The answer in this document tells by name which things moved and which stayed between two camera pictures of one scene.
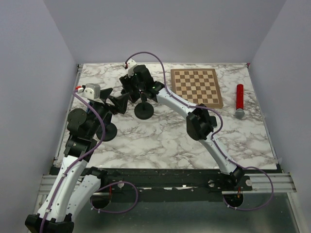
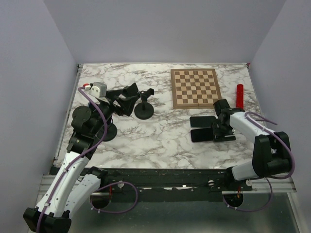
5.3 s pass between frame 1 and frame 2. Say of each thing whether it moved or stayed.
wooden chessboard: stayed
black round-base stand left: stayed
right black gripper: moved
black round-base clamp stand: stayed
